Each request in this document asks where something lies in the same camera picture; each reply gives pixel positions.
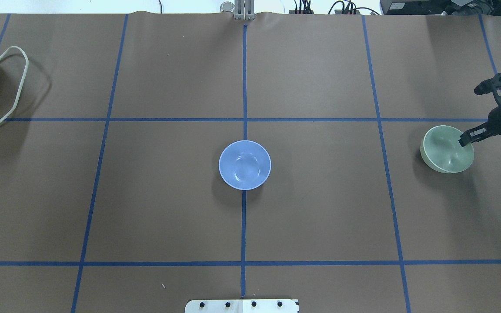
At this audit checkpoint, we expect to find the black cable bundle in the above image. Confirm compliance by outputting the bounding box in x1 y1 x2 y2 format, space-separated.
293 0 381 16

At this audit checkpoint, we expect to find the blue bowl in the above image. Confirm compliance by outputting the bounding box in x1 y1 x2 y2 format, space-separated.
217 140 272 191

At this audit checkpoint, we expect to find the metal camera pole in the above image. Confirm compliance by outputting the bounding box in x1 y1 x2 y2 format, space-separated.
219 0 256 20

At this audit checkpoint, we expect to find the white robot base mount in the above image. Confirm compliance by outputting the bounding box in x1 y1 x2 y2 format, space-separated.
184 299 300 313

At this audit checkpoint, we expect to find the black electronics box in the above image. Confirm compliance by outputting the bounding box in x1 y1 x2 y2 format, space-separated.
379 0 501 16

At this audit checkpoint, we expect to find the white cable loop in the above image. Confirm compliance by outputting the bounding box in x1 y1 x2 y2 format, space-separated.
0 46 30 143

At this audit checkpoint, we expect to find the green bowl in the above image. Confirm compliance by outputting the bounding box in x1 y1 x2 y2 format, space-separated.
420 125 474 174

